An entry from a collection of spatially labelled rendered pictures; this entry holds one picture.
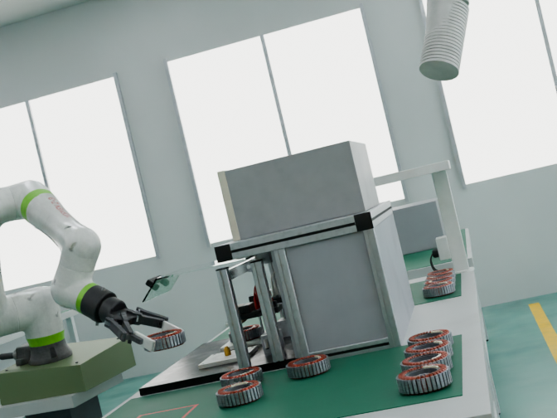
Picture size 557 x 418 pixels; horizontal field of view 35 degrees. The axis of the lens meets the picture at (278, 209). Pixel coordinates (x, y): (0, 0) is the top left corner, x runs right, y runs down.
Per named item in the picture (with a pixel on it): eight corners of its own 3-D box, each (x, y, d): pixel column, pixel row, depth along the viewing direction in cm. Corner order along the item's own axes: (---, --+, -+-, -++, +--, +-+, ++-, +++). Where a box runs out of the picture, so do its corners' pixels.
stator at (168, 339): (136, 354, 232) (133, 340, 231) (162, 342, 241) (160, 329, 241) (168, 351, 226) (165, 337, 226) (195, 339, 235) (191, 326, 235)
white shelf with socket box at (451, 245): (385, 296, 339) (357, 181, 339) (392, 284, 375) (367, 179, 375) (476, 278, 332) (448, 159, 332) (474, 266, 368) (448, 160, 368)
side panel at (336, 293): (300, 366, 238) (273, 250, 238) (302, 363, 241) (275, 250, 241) (401, 347, 233) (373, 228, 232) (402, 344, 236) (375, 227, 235)
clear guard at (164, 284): (142, 303, 251) (137, 282, 251) (169, 290, 274) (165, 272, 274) (250, 279, 244) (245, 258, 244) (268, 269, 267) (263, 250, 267)
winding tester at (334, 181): (233, 241, 252) (216, 172, 252) (265, 230, 294) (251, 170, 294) (365, 211, 244) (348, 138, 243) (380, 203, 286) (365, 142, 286)
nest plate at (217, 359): (198, 369, 259) (197, 365, 259) (212, 357, 274) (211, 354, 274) (246, 359, 256) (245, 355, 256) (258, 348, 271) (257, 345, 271)
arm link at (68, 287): (65, 297, 258) (38, 301, 248) (75, 257, 255) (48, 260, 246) (100, 316, 251) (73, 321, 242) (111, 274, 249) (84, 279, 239)
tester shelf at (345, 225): (217, 263, 242) (213, 247, 242) (269, 241, 308) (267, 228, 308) (374, 228, 232) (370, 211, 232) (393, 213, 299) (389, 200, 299)
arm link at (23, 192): (6, 215, 284) (2, 179, 279) (45, 206, 290) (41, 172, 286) (25, 234, 270) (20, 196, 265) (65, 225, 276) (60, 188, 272)
